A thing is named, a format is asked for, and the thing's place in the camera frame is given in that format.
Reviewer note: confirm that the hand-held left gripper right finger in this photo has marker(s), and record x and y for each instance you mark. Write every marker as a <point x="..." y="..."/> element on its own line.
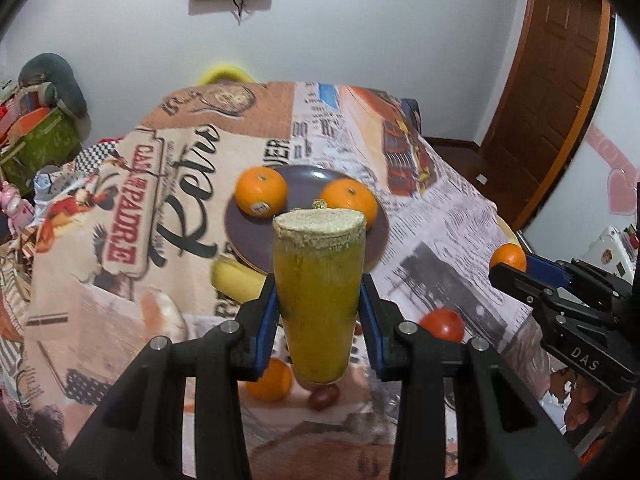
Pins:
<point x="372" y="332"/>

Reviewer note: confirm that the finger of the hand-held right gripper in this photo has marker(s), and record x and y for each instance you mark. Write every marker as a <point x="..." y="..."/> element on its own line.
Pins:
<point x="545" y="267"/>
<point x="515" y="282"/>

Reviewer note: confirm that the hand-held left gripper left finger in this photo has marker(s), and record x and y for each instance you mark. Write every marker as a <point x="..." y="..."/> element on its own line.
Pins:
<point x="267" y="332"/>

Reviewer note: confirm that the dark purple plate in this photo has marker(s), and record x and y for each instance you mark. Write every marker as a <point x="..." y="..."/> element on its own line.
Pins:
<point x="305" y="182"/>

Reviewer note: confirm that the person's right hand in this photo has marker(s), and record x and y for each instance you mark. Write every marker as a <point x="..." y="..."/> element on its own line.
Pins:
<point x="580" y="400"/>

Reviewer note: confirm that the red tomato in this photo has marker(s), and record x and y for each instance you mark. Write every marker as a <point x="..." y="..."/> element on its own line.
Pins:
<point x="442" y="325"/>

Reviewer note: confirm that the white case with stickers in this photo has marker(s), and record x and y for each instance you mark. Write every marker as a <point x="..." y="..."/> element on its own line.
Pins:
<point x="617" y="252"/>

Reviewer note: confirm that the dark red grape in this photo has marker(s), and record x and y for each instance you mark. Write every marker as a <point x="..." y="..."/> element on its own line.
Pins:
<point x="322" y="396"/>

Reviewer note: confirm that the printed tablecloth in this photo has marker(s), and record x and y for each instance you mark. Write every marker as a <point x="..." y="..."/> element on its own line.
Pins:
<point x="450" y="210"/>

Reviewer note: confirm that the orange with white sticker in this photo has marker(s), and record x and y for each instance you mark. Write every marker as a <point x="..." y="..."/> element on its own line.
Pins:
<point x="261" y="191"/>

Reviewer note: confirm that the brown wooden door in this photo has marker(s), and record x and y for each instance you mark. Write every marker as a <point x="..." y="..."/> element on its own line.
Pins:
<point x="555" y="75"/>

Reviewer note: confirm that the yellow chair back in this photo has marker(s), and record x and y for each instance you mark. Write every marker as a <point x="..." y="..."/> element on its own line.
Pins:
<point x="222" y="72"/>

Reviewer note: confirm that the pink plush toy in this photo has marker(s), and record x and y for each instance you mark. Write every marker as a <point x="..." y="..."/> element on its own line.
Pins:
<point x="15" y="207"/>

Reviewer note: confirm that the green patterned box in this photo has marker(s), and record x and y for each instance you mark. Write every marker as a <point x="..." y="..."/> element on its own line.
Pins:
<point x="42" y="142"/>

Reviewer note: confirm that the grey cushion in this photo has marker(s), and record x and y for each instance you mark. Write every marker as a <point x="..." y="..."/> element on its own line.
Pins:
<point x="57" y="82"/>

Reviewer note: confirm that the pink heart wall decoration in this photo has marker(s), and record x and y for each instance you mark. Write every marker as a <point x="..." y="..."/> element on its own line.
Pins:
<point x="617" y="175"/>

